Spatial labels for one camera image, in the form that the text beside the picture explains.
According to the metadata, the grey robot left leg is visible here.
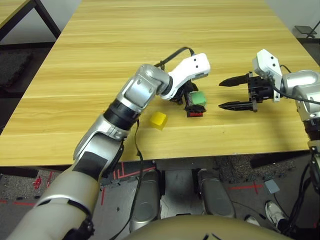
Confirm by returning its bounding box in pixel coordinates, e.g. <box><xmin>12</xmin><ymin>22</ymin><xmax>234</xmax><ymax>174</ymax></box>
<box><xmin>129</xmin><ymin>169</ymin><xmax>162</xmax><ymax>232</ymax></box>

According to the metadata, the tan robot torso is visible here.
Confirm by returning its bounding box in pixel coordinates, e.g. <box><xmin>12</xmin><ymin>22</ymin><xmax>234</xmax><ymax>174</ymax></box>
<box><xmin>124</xmin><ymin>215</ymin><xmax>286</xmax><ymax>240</ymax></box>

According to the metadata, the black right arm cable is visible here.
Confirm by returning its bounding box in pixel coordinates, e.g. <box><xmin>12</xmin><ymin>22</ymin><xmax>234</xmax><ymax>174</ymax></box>
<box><xmin>271</xmin><ymin>64</ymin><xmax>320</xmax><ymax>237</ymax></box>

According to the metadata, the yellow wooden block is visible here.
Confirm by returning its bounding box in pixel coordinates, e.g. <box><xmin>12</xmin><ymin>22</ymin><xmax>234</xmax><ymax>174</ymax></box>
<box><xmin>149</xmin><ymin>111</ymin><xmax>168</xmax><ymax>131</ymax></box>

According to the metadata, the black trouser leg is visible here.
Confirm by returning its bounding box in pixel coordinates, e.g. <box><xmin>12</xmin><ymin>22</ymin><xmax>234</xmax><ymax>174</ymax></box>
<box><xmin>276</xmin><ymin>217</ymin><xmax>294</xmax><ymax>236</ymax></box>

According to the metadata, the green wooden block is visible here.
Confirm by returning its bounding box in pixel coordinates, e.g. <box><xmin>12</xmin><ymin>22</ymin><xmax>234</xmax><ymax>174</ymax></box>
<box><xmin>188</xmin><ymin>90</ymin><xmax>208</xmax><ymax>107</ymax></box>

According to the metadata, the black table frame beam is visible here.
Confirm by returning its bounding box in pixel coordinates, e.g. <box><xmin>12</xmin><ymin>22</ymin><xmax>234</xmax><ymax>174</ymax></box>
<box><xmin>0</xmin><ymin>164</ymin><xmax>73</xmax><ymax>179</ymax></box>
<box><xmin>249</xmin><ymin>149</ymin><xmax>311</xmax><ymax>169</ymax></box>

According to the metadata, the grey robot leg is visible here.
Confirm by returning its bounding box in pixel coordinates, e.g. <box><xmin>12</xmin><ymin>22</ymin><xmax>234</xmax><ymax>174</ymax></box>
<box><xmin>129</xmin><ymin>169</ymin><xmax>162</xmax><ymax>232</ymax></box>
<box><xmin>198</xmin><ymin>169</ymin><xmax>236</xmax><ymax>219</ymax></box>

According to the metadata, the grey robot right leg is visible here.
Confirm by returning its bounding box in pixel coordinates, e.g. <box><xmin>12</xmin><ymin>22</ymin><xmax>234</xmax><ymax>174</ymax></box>
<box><xmin>198</xmin><ymin>169</ymin><xmax>236</xmax><ymax>219</ymax></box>

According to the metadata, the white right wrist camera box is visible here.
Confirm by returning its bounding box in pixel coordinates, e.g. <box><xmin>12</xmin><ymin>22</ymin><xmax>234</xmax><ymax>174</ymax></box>
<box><xmin>251</xmin><ymin>48</ymin><xmax>284</xmax><ymax>103</ymax></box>

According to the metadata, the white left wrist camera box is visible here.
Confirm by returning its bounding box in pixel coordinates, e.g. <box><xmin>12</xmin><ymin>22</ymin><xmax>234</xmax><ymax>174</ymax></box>
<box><xmin>159</xmin><ymin>52</ymin><xmax>211</xmax><ymax>101</ymax></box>

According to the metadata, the dark grey floor mat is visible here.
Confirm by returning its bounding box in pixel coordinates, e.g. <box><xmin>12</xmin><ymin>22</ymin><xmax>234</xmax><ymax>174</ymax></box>
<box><xmin>0</xmin><ymin>51</ymin><xmax>33</xmax><ymax>87</ymax></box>

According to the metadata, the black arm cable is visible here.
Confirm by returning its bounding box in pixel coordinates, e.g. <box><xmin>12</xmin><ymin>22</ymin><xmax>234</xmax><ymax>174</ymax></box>
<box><xmin>271</xmin><ymin>64</ymin><xmax>320</xmax><ymax>237</ymax></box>
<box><xmin>107</xmin><ymin>46</ymin><xmax>196</xmax><ymax>240</ymax></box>

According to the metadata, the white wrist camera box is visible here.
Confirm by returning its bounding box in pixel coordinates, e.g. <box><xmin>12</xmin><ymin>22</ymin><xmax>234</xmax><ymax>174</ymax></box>
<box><xmin>159</xmin><ymin>52</ymin><xmax>211</xmax><ymax>101</ymax></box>
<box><xmin>251</xmin><ymin>48</ymin><xmax>284</xmax><ymax>103</ymax></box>

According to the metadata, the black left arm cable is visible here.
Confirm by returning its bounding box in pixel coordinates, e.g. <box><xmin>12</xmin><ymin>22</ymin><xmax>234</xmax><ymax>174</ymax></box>
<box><xmin>107</xmin><ymin>46</ymin><xmax>196</xmax><ymax>240</ymax></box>

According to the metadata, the white sneaker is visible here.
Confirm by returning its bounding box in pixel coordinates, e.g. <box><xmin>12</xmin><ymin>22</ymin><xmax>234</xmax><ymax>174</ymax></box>
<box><xmin>264</xmin><ymin>201</ymin><xmax>286</xmax><ymax>232</ymax></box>
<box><xmin>244</xmin><ymin>214</ymin><xmax>261</xmax><ymax>227</ymax></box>

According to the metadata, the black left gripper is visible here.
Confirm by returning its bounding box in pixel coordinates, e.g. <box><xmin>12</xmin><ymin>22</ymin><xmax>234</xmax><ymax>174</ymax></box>
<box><xmin>171</xmin><ymin>82</ymin><xmax>208</xmax><ymax>114</ymax></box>

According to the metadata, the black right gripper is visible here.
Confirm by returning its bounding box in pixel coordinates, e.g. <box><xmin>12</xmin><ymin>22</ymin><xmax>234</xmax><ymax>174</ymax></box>
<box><xmin>218</xmin><ymin>71</ymin><xmax>274</xmax><ymax>113</ymax></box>

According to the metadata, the grey speckled floor mat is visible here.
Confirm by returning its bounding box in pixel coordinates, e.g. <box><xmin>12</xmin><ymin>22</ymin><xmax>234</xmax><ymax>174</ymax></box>
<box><xmin>214</xmin><ymin>154</ymin><xmax>297</xmax><ymax>185</ymax></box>
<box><xmin>0</xmin><ymin>172</ymin><xmax>68</xmax><ymax>201</ymax></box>

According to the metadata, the grey foot pedal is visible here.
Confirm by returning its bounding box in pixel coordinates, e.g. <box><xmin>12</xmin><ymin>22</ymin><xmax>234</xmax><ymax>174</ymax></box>
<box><xmin>264</xmin><ymin>179</ymin><xmax>281</xmax><ymax>194</ymax></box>

